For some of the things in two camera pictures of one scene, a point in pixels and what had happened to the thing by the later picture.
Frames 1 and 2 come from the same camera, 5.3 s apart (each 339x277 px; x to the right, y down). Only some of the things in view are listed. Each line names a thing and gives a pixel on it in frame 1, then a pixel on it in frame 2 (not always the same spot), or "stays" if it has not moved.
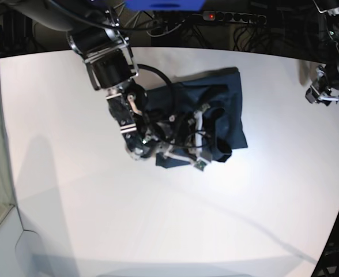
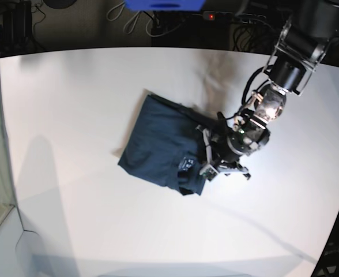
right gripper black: (330, 76) → (226, 148)
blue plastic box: (166, 5) stays
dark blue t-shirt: (218, 94) → (161, 144)
